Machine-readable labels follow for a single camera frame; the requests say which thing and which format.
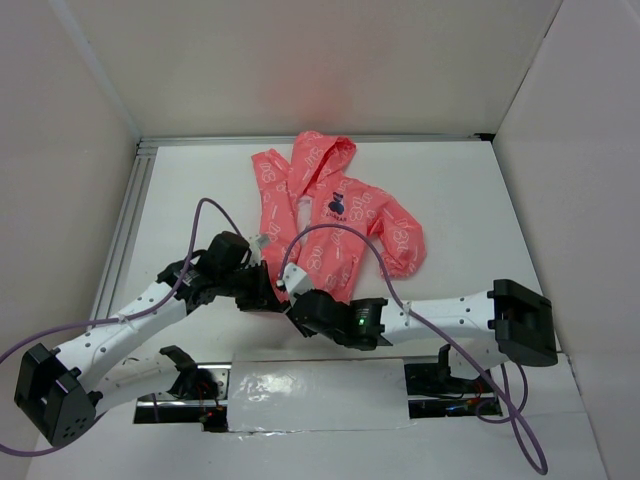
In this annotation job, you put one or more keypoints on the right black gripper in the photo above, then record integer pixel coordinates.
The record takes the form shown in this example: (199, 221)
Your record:
(301, 314)

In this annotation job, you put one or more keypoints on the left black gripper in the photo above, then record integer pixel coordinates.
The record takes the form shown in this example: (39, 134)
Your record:
(269, 301)

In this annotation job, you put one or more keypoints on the pink hooded kids jacket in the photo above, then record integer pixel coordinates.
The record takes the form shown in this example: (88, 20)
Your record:
(317, 217)

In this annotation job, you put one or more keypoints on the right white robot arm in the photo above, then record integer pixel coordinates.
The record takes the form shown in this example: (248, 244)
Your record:
(506, 323)

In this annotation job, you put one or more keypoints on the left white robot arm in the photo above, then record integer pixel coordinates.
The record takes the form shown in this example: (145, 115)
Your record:
(65, 390)

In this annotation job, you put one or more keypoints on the white taped base cover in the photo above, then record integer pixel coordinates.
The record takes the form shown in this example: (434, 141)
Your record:
(327, 395)

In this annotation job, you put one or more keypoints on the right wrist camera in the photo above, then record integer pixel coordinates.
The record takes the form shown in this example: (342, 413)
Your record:
(294, 280)

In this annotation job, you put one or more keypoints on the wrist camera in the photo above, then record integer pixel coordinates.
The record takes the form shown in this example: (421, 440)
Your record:
(258, 243)
(294, 280)

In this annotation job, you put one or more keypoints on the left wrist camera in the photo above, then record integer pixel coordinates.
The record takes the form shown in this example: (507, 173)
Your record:
(258, 243)

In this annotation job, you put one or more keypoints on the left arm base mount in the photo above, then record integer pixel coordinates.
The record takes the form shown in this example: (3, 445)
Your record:
(198, 395)

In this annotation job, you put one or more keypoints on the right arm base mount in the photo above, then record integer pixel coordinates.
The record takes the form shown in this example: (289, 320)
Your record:
(434, 393)

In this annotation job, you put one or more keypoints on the aluminium frame rail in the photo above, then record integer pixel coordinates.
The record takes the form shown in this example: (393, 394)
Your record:
(452, 184)

